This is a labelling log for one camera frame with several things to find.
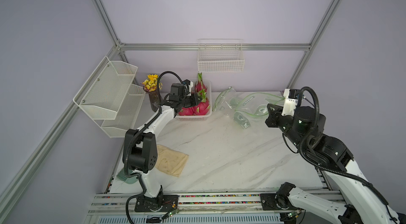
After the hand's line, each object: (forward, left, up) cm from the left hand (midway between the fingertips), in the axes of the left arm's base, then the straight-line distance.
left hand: (201, 100), depth 89 cm
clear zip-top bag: (+16, -18, -20) cm, 32 cm away
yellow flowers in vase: (+8, +29, +4) cm, 30 cm away
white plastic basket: (+26, -4, -11) cm, 28 cm away
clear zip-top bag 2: (-11, -27, +9) cm, 30 cm away
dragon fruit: (0, +10, -11) cm, 15 cm away
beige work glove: (-28, +17, -20) cm, 39 cm away
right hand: (-21, -28, +18) cm, 39 cm away
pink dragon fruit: (+21, +2, -11) cm, 24 cm away
